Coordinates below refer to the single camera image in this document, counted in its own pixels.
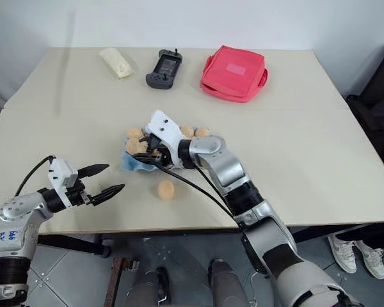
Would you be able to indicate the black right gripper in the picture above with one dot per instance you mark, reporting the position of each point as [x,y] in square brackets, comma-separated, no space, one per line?
[161,153]

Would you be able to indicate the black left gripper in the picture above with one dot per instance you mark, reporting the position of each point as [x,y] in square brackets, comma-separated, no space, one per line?
[80,196]

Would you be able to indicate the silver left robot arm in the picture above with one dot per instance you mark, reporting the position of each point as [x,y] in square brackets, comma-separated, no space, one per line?
[16,236]

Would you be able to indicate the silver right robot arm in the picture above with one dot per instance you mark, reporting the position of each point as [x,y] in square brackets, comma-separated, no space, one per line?
[233,172]

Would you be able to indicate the brown egg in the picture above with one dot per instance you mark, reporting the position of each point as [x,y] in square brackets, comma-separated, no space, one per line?
[187,130]
[133,131]
[165,190]
[202,132]
[135,146]

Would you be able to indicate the black table base bar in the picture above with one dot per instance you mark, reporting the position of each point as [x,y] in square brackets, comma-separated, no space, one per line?
[76,246]

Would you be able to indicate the black handheld controller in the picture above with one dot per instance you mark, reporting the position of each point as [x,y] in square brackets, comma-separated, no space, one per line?
[164,68]

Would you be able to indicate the white plastic bag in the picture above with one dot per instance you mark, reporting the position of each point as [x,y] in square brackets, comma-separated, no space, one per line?
[116,62]

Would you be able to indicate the rusty metal bar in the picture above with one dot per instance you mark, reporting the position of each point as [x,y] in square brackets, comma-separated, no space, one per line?
[116,281]

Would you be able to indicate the red fabric bag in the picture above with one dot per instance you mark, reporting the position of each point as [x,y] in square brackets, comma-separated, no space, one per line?
[233,74]

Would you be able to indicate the dark rounded shape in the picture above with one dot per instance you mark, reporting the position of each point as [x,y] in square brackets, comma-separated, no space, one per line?
[225,284]
[148,288]

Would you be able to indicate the white sneaker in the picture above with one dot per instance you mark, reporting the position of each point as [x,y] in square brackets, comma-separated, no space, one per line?
[370,257]
[340,252]

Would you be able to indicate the black chair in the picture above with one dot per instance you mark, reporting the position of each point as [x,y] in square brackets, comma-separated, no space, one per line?
[376,112]

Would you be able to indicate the dark trouser legs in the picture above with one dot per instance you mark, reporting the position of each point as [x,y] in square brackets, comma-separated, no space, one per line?
[364,235]

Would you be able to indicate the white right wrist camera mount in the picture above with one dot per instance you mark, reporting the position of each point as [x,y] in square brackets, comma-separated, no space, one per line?
[166,131]

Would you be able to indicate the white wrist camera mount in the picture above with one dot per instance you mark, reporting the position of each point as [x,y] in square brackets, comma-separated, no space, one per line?
[61,174]
[166,131]

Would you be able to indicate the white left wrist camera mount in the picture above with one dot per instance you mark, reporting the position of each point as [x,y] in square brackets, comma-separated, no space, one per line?
[61,174]

